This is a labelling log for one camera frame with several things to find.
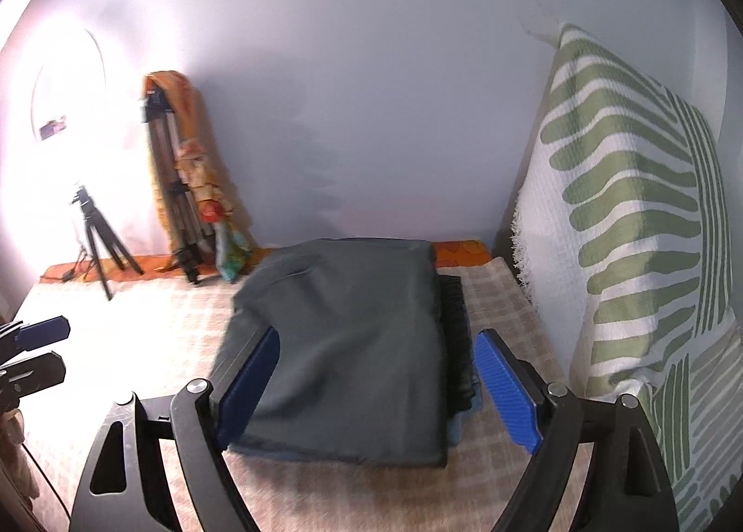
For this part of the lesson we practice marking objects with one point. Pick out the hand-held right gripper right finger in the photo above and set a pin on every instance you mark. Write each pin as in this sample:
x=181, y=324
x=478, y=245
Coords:
x=505, y=392

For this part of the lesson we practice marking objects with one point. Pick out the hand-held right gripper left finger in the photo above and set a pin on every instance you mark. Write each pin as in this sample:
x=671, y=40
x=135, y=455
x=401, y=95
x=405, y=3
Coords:
x=249, y=387

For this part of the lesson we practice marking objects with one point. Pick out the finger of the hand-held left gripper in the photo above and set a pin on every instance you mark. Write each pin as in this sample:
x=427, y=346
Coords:
x=46, y=331
x=40, y=369

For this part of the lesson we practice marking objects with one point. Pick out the black pants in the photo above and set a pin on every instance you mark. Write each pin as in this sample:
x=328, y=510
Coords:
x=348, y=334

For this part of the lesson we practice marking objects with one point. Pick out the person's left forearm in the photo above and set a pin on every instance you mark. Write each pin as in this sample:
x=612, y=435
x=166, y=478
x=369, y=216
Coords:
x=14, y=450

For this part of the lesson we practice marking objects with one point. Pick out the folded blue cloth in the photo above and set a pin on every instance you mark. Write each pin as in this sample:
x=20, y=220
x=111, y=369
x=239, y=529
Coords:
x=464, y=421

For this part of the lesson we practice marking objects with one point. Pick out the beige checkered blanket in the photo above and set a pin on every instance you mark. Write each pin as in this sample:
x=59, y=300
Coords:
x=145, y=334

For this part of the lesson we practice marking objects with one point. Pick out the small black tripod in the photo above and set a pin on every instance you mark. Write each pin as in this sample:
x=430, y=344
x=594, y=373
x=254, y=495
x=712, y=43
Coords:
x=96, y=230

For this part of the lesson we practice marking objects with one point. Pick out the folded silver tripod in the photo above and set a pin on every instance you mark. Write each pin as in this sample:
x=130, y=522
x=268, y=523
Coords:
x=165, y=160

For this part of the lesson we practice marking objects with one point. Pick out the white green patterned pillow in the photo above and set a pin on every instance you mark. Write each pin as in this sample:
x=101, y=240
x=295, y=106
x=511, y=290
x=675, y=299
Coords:
x=627, y=189

